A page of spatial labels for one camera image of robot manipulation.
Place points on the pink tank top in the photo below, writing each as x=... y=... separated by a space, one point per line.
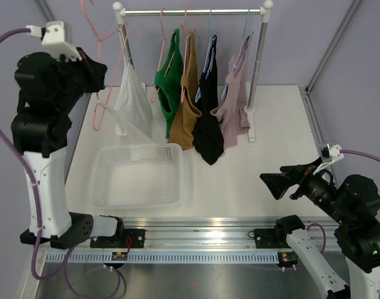
x=231 y=114

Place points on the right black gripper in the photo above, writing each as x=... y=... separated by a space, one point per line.
x=303 y=174

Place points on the aluminium mounting rail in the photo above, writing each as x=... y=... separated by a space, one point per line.
x=198 y=234

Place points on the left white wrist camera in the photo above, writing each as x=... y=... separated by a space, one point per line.
x=56 y=40

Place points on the white slotted cable duct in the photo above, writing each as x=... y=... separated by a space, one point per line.
x=163 y=257

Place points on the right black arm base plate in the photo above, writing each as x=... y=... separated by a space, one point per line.
x=266 y=239

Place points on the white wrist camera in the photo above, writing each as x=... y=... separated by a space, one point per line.
x=56 y=40
x=330 y=154

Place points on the blue hanger under black top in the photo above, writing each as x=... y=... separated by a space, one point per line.
x=206 y=66

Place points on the pink hanger under brown top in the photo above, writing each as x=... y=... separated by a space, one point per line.
x=186 y=56

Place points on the white metal clothes rack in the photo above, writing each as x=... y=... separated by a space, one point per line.
x=264 y=12

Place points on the black tank top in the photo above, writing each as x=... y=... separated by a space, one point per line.
x=208 y=139

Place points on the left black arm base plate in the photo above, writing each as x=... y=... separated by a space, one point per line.
x=132 y=238

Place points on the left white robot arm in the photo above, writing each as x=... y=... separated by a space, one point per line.
x=49 y=89

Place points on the green tank top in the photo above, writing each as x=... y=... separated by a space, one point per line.
x=168 y=81

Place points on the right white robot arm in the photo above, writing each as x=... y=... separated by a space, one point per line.
x=353 y=206

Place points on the brown tank top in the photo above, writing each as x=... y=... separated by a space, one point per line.
x=187 y=115

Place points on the white tank top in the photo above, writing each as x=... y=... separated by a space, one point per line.
x=132 y=111

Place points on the blue hanger under pink top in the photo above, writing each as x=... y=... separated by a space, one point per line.
x=239 y=58

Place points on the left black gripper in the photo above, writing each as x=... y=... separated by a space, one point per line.
x=94 y=70

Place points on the white plastic basket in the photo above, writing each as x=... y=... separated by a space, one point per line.
x=137 y=177

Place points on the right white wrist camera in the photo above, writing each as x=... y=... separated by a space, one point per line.
x=330 y=154

